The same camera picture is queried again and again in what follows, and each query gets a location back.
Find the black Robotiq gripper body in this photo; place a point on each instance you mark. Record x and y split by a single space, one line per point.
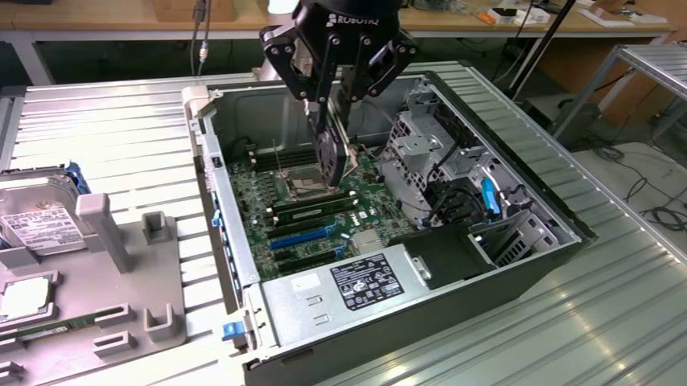
348 20

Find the black Nvidia graphics card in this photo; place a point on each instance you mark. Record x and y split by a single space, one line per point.
328 154

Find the green circuit board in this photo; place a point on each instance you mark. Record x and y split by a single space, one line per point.
435 5

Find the silver drive cage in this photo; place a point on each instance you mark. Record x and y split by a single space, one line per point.
419 144

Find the black RAM slot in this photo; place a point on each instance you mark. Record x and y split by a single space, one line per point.
281 153
284 163
300 202

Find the orange and white box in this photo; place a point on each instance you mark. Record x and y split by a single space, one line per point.
507 16

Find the black tripod pole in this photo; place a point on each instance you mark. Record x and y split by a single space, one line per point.
541 44

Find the CPU socket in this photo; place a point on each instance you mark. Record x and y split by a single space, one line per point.
297 189

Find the green motherboard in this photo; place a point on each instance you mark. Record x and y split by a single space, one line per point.
252 189

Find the long wooden desk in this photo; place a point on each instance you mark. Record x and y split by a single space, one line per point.
107 16

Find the black floor box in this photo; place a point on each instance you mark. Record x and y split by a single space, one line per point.
568 116

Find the installed green RAM stick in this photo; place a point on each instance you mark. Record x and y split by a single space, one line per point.
311 211

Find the blue slot retainer clip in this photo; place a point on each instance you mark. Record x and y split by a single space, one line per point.
215 221

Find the black expansion slot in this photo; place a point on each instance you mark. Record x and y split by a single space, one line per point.
311 265
308 255
297 231

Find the white paper stack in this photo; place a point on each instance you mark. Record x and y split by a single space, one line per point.
603 18

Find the silver chipset heatsink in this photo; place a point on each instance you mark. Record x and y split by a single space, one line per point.
367 239

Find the black air shroud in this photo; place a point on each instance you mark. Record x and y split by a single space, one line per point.
445 257

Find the grey power supply unit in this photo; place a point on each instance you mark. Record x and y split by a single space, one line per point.
300 305

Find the silver hard disk drive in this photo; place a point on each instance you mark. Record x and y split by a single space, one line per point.
37 225

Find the black open PC case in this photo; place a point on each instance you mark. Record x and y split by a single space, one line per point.
429 321

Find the blue case latch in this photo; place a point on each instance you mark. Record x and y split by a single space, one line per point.
232 331

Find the grey plastic parts rack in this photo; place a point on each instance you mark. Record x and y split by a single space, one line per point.
80 289

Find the silver CPU chip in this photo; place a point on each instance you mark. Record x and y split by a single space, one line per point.
21 297

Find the blue disk bracket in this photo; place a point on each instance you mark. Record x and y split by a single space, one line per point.
77 179

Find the silver front bay bracket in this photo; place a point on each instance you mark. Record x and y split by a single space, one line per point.
515 241

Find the aluminium frame stand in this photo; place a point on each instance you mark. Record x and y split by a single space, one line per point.
655 60

